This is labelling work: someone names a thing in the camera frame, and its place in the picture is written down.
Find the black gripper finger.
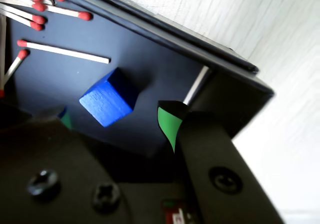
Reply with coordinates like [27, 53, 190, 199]
[156, 100, 286, 224]
[0, 103, 133, 224]

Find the blue wooden cube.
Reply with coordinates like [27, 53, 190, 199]
[78, 67, 140, 128]

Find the black box tray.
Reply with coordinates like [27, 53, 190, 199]
[0, 0, 275, 159]

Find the black open box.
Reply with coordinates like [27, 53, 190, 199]
[71, 0, 260, 73]

